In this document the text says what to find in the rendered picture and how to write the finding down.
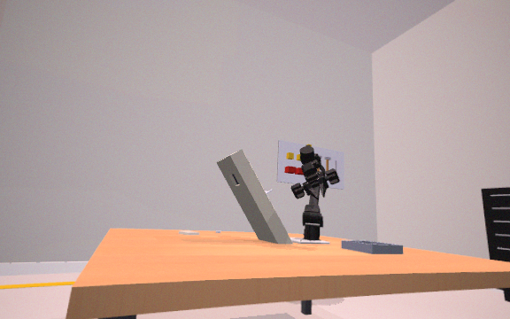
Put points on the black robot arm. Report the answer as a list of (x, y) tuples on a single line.
[(311, 161)]

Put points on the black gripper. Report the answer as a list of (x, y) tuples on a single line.
[(314, 181)]

